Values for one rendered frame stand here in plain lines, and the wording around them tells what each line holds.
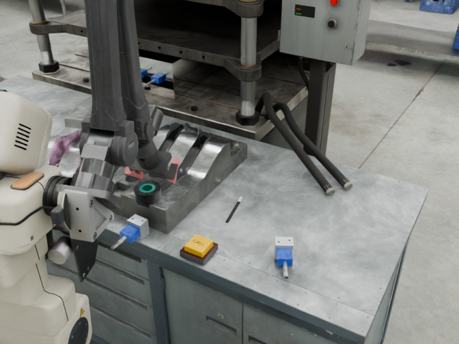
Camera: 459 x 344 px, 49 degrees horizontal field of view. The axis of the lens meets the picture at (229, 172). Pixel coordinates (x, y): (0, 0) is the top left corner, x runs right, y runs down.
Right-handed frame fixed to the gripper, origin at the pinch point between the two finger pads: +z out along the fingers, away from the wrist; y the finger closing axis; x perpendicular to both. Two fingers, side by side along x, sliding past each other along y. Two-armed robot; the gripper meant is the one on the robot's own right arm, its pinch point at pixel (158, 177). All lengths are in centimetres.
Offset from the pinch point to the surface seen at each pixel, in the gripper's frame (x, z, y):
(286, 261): 14.0, 11.1, -38.1
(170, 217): 5.6, 13.5, -2.2
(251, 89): -64, 38, -11
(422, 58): -303, 266, -116
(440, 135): -164, 195, -118
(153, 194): 1.9, 7.1, 2.6
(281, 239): 7.9, 12.0, -35.6
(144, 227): 10.3, 12.8, 4.3
